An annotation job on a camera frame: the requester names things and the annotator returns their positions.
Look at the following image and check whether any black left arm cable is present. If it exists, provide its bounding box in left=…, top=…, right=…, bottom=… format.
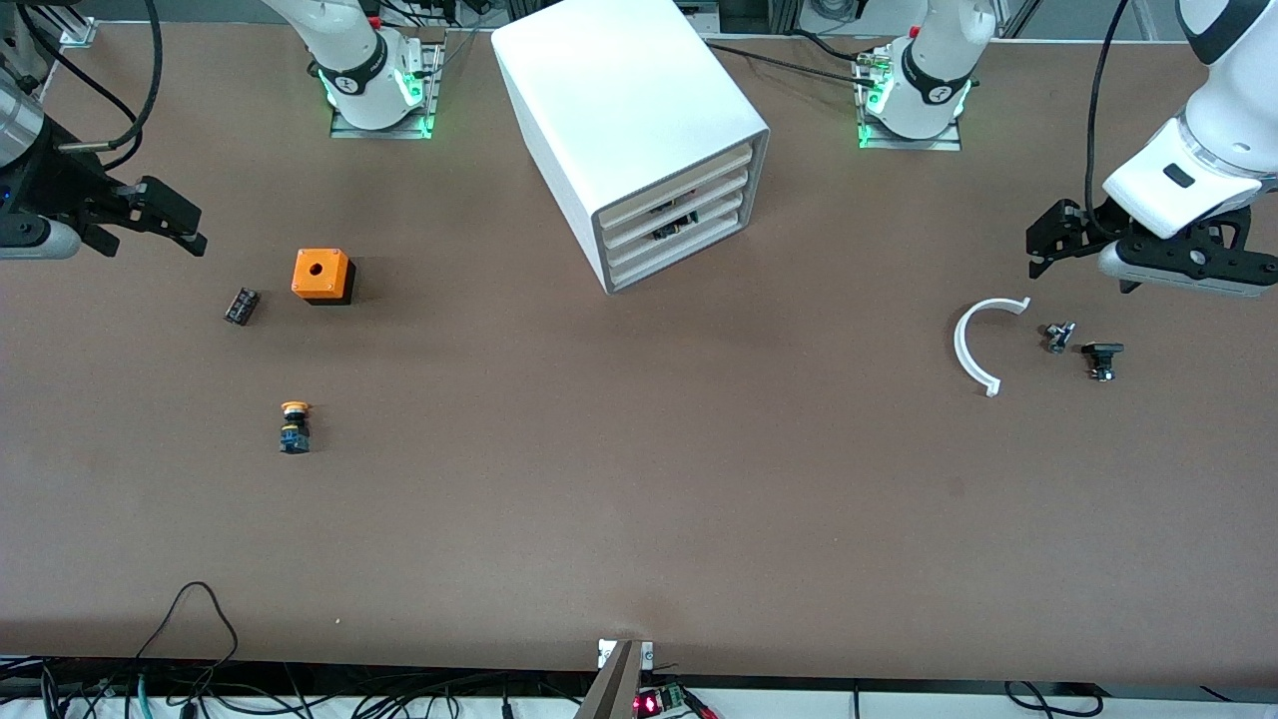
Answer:
left=1086, top=0, right=1134, bottom=236

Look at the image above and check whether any grey metal camera bracket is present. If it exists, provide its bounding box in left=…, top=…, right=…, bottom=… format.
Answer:
left=574, top=639, right=645, bottom=719

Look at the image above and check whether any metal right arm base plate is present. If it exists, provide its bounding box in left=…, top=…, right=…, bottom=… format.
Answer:
left=329, top=40, right=442, bottom=139

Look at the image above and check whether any black looped cable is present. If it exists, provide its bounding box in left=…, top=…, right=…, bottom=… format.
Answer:
left=135, top=582, right=241, bottom=662

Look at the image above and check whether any white drawer cabinet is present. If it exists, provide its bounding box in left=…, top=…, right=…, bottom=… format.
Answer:
left=490, top=0, right=772, bottom=296

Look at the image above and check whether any orange button box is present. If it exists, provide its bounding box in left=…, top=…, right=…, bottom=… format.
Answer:
left=292, top=248, right=356, bottom=307

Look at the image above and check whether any black cable across table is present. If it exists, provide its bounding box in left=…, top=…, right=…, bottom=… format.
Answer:
left=704, top=38, right=885, bottom=86

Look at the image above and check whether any white curved plastic arc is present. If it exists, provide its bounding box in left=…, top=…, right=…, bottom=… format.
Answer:
left=954, top=297, right=1031, bottom=398

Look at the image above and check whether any cream cabinet drawer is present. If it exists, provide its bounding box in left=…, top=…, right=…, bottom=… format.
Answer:
left=609, top=210, right=745, bottom=288
left=607, top=190, right=748, bottom=269
left=603, top=168, right=752, bottom=251
left=599, top=142, right=755, bottom=231

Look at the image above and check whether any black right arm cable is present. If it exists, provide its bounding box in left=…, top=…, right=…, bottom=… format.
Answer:
left=20, top=0, right=166, bottom=171

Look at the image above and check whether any black cable below table edge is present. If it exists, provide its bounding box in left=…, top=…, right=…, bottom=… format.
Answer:
left=1003, top=681, right=1104, bottom=718

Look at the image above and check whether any tangled black cable bundle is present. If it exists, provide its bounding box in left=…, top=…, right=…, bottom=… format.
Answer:
left=0, top=654, right=600, bottom=719

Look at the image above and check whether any circuit board with red LED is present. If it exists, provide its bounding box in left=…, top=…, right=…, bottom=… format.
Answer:
left=634, top=682, right=720, bottom=719

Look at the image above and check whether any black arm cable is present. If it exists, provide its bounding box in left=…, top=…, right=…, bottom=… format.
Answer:
left=20, top=0, right=166, bottom=171
left=1086, top=0, right=1134, bottom=236

